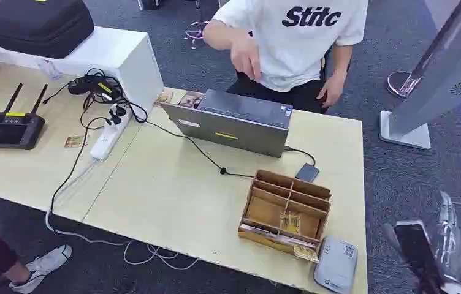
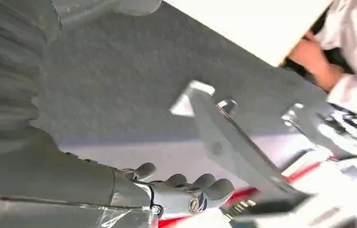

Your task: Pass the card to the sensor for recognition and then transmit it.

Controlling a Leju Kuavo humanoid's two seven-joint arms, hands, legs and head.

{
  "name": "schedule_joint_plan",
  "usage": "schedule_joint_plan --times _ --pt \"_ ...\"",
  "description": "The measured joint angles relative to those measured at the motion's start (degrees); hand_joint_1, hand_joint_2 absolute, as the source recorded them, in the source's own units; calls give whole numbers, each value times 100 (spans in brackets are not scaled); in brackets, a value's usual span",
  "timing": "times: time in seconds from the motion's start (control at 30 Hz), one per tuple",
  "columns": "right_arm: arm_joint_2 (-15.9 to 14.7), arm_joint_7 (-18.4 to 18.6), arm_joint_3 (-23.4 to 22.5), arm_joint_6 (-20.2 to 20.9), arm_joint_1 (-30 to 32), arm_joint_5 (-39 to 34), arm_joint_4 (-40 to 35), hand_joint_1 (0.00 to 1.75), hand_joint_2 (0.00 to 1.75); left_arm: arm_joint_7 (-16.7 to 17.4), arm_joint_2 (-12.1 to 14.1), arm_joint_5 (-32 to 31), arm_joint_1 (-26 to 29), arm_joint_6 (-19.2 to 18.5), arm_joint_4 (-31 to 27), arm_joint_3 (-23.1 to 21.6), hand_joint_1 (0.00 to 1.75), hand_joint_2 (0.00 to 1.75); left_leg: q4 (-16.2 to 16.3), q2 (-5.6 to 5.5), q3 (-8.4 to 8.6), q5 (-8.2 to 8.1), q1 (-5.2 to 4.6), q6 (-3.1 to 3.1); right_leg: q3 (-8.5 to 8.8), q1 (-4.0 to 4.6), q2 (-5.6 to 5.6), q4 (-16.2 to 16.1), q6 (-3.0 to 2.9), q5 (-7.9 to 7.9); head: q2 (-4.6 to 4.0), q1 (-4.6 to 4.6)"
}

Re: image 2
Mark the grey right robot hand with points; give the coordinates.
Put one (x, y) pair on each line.
(56, 179)

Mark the ribbed grey right arm sleeve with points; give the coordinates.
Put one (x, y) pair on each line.
(8, 78)

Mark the black connector with gold pins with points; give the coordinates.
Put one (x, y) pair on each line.
(269, 207)

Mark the pale desk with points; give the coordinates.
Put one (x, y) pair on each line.
(244, 25)

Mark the white panel with red stripe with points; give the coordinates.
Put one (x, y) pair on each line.
(329, 188)

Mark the grey metal bracket with bolt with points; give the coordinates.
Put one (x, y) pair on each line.
(228, 148)

